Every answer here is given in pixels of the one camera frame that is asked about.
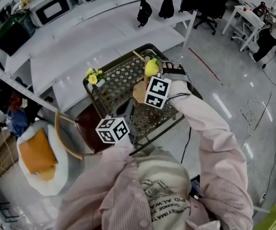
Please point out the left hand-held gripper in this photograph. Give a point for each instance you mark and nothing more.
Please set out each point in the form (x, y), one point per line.
(111, 130)

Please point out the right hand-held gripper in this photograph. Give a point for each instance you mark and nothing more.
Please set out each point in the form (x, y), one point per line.
(157, 92)

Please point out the yellow plastic cup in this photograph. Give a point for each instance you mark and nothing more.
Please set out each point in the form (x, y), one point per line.
(152, 68)

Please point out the wooden cup tree stand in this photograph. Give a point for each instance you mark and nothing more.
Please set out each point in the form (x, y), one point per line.
(140, 92)

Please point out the person's right forearm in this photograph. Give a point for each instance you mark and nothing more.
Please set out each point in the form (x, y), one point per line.
(207, 128)

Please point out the person's left forearm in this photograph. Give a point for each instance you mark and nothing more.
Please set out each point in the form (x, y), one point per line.
(99, 176)

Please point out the person's right hand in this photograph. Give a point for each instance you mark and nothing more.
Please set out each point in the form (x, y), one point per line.
(174, 68)

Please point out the dark metal lattice table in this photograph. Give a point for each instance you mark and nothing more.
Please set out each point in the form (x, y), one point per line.
(121, 75)

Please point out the wooden chair with brown seat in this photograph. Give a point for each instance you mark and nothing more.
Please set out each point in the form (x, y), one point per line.
(90, 128)

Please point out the potted yellow flower plant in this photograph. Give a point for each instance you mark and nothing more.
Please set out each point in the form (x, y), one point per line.
(93, 77)

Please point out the black waist bag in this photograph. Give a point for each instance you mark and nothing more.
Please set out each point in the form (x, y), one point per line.
(166, 7)
(186, 2)
(199, 0)
(144, 11)

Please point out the person's torso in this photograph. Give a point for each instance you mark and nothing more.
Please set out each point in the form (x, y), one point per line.
(162, 174)

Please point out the white metal shelving unit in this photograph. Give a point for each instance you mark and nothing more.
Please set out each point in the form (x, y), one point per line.
(80, 44)

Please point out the black office chair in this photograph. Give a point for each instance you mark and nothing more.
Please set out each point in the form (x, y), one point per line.
(214, 6)

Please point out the white office chair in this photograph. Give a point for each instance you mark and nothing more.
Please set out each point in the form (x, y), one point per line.
(245, 30)

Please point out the orange cushion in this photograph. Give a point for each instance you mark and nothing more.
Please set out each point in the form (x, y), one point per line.
(37, 150)

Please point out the grey white beanbag sofa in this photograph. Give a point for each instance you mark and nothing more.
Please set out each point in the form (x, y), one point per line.
(56, 183)

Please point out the small yellow cushion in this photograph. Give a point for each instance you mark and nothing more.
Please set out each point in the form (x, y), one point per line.
(47, 174)

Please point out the white desk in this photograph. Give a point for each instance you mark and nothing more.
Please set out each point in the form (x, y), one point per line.
(248, 15)

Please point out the dark green storage box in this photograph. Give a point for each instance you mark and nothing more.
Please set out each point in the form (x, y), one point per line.
(13, 35)

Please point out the lime green box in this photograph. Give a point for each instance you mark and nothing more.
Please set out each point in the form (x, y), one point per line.
(272, 219)

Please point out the black metal frame stand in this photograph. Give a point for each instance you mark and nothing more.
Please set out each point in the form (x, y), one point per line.
(8, 211)

